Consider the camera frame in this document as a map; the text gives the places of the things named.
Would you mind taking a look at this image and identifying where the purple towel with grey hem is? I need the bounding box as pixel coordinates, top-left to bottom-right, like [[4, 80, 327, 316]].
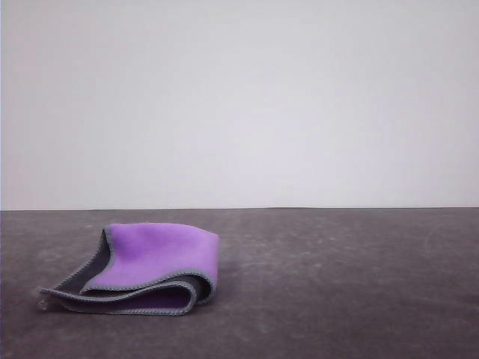
[[35, 222, 221, 317]]

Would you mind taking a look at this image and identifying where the grey table cloth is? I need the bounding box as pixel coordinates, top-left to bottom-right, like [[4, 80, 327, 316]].
[[0, 206, 479, 359]]

